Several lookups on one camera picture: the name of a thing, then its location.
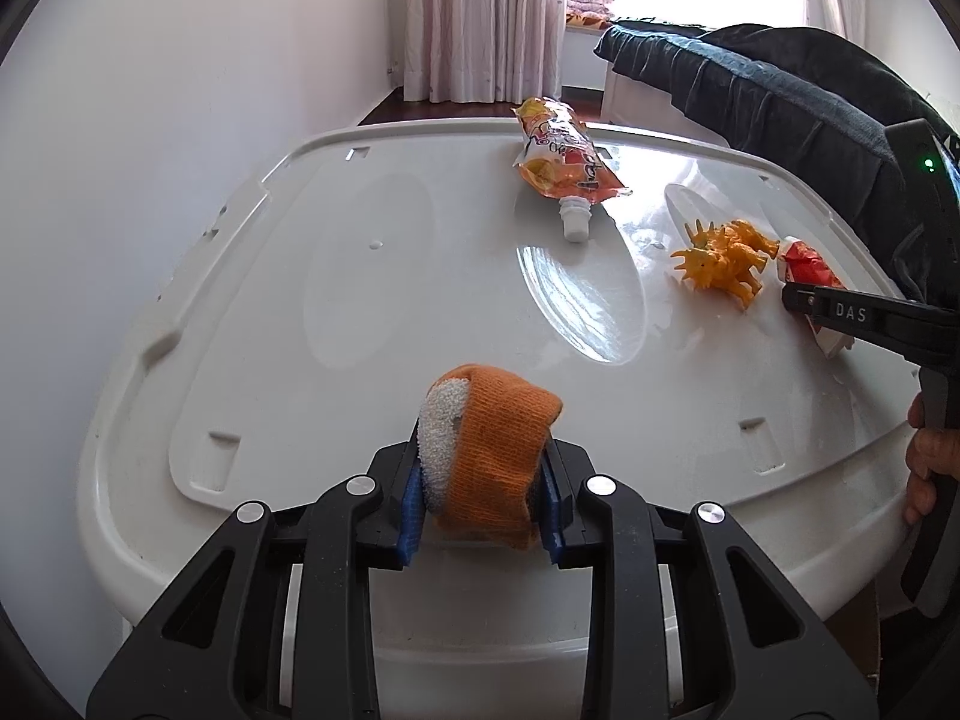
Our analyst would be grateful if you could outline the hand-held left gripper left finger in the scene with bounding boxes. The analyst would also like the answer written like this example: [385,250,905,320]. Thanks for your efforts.
[86,420,432,720]

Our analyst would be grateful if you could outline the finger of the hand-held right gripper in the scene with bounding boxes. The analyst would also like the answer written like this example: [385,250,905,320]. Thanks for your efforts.
[781,281,922,362]

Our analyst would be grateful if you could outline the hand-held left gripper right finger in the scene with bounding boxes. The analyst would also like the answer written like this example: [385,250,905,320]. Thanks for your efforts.
[536,435,878,720]

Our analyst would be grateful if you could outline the red snack wrapper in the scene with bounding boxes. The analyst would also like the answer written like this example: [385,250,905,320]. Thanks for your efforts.
[776,236,860,359]

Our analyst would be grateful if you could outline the orange sock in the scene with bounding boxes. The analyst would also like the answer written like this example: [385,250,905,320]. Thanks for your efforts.
[418,364,565,550]

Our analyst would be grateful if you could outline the person's right hand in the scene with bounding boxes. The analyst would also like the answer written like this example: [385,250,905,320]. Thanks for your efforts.
[905,394,960,530]

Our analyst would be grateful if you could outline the yellow dinosaur toy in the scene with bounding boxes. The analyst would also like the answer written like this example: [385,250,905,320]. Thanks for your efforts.
[670,219,782,312]

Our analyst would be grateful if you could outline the black fleece blanket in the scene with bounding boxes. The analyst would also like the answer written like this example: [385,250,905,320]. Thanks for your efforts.
[705,24,960,301]

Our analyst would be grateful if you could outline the white plastic tray table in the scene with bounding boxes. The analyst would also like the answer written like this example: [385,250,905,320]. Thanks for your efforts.
[75,118,938,720]

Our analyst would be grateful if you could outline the orange spout pouch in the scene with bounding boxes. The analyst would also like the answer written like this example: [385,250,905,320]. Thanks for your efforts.
[512,97,633,243]

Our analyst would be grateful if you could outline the dark blue bed cover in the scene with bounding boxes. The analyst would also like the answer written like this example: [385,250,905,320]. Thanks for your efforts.
[595,21,758,147]

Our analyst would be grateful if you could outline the white bed frame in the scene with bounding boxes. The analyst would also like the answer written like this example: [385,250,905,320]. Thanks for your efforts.
[604,67,721,143]

